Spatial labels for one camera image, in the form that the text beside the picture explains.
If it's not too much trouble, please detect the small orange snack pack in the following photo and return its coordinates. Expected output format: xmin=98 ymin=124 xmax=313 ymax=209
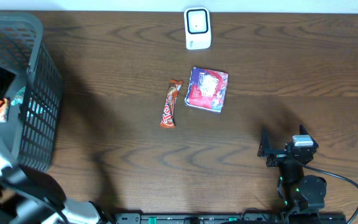
xmin=0 ymin=98 xmax=10 ymax=123

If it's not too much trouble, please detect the red purple noodle packet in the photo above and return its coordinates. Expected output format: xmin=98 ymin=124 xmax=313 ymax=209
xmin=185 ymin=67 xmax=229 ymax=113

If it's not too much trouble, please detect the orange chocolate bar wrapper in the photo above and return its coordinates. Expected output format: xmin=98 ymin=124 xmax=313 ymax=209
xmin=160 ymin=80 xmax=183 ymax=128

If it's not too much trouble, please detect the teal snack wrapper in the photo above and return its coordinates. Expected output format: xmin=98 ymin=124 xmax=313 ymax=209
xmin=11 ymin=86 xmax=26 ymax=106

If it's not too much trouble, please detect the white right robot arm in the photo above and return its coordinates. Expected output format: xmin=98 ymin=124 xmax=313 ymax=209
xmin=257 ymin=125 xmax=327 ymax=223

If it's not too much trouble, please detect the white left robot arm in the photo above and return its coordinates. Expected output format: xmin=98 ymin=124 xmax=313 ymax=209
xmin=0 ymin=67 xmax=116 ymax=223

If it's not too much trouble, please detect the dark grey plastic basket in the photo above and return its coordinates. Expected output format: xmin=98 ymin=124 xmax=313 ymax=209
xmin=0 ymin=12 xmax=63 ymax=171

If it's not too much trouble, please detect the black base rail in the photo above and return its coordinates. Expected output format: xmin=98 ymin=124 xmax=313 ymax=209
xmin=114 ymin=211 xmax=346 ymax=224

